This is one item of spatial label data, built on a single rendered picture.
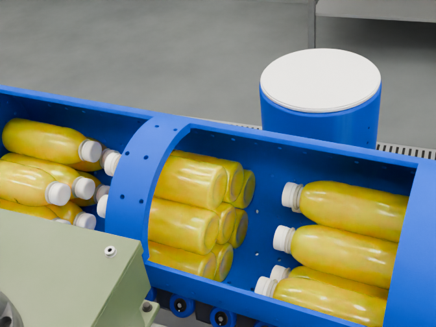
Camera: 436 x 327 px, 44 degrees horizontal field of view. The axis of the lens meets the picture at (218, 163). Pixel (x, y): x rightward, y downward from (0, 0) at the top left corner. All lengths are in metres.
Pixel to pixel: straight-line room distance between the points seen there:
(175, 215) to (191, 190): 0.05
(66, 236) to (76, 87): 3.00
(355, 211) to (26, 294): 0.46
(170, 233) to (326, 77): 0.63
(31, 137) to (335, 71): 0.70
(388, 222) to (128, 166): 0.38
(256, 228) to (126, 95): 2.47
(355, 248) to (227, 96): 2.46
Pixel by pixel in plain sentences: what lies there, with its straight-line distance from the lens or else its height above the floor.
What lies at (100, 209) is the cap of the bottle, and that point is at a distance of 0.90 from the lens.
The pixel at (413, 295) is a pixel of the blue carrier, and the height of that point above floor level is 1.17.
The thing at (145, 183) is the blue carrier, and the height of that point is 1.21.
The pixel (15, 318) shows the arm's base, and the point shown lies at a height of 1.28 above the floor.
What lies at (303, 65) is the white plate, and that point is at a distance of 1.35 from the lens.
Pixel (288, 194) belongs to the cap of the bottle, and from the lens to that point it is 0.84.
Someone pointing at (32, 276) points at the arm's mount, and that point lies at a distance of 0.62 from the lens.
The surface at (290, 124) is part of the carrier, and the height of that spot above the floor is 0.99.
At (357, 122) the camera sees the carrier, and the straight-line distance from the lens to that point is 1.24.
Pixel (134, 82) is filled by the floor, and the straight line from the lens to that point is 3.51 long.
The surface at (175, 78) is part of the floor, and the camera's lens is 3.46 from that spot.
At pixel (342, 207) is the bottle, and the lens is 0.81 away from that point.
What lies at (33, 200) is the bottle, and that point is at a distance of 0.98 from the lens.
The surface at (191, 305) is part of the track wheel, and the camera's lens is 0.92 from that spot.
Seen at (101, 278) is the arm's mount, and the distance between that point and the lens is 0.59.
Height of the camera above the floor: 1.70
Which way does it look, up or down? 39 degrees down
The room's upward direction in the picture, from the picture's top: 8 degrees counter-clockwise
